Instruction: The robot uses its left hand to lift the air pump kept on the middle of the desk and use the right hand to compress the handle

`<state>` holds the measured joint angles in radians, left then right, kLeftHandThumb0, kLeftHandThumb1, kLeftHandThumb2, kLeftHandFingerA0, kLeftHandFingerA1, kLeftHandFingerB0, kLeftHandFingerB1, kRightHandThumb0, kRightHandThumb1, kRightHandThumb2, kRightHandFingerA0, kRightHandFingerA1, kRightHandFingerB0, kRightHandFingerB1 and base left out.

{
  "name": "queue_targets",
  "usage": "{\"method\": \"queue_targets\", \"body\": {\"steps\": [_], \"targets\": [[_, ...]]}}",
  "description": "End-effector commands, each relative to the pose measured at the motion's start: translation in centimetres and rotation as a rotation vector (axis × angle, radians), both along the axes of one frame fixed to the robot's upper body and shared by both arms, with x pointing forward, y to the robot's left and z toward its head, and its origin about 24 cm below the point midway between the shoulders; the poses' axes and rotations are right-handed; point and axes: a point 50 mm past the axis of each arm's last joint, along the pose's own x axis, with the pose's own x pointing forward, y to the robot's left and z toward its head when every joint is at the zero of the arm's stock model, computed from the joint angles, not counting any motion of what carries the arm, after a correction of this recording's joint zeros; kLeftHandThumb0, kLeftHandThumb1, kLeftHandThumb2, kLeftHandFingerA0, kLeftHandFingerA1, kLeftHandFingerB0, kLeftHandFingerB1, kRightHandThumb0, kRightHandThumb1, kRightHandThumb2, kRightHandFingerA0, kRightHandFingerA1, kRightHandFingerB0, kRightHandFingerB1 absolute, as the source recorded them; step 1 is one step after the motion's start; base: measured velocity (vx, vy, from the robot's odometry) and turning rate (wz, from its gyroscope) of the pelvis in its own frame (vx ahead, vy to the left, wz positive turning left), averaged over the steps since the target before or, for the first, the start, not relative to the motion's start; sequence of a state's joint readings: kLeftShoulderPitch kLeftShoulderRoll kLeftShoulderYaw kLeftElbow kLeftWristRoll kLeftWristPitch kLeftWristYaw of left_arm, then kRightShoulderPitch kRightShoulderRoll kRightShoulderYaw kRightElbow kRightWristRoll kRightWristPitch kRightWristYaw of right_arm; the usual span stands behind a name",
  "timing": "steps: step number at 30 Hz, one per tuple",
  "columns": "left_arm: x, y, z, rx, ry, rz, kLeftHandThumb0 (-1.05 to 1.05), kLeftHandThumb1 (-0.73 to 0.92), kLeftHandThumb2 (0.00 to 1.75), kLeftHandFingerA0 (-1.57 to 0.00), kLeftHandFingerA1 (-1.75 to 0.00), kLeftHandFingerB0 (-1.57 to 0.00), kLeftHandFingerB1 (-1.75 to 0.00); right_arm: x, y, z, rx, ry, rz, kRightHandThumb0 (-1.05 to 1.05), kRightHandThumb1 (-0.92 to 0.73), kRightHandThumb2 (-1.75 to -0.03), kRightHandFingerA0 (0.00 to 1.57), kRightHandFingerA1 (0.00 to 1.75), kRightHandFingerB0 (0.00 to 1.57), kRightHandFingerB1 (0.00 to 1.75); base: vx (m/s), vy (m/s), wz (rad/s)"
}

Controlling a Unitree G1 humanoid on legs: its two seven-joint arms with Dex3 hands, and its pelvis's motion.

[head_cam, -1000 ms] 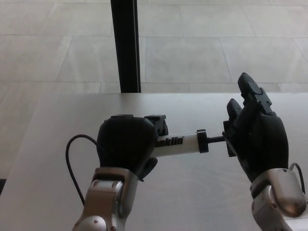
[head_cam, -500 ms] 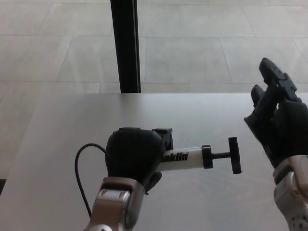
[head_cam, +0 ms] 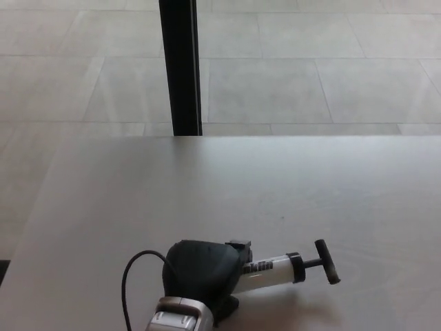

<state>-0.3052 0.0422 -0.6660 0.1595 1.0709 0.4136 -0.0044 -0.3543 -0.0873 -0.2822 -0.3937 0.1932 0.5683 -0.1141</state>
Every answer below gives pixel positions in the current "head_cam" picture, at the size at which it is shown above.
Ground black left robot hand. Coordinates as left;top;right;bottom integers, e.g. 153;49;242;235
161;237;254;327

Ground white Franklin hand air pump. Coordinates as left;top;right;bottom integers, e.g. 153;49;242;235
237;239;342;296

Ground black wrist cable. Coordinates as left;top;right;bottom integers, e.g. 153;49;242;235
121;250;173;331

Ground black vertical post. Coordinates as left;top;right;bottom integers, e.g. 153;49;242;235
158;0;203;137

